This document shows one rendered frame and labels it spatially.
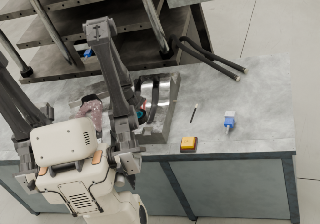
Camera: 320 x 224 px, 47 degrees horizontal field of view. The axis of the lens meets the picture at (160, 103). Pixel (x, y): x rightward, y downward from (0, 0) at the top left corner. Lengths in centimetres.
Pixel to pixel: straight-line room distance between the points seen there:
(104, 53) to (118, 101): 20
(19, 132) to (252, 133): 106
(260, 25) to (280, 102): 206
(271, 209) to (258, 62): 86
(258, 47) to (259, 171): 186
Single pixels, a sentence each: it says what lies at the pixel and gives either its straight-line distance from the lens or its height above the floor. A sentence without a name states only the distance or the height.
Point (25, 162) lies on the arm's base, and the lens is 159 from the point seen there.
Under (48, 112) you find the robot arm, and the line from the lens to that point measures 180.
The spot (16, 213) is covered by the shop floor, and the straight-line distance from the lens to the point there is 330.
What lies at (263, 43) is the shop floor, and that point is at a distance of 368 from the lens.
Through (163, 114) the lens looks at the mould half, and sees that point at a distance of 194.
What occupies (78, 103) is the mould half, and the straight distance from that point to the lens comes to 228.
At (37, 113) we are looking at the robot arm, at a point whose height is 128.
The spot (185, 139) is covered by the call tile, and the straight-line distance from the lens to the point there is 184.
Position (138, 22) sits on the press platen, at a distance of 245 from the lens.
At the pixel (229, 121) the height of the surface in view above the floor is 84.
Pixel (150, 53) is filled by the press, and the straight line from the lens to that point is 259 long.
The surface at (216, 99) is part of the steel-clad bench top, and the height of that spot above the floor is 80.
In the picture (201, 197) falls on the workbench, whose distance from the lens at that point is 227.
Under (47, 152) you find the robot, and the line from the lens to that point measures 140.
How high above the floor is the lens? 220
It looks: 41 degrees down
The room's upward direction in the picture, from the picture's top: 24 degrees counter-clockwise
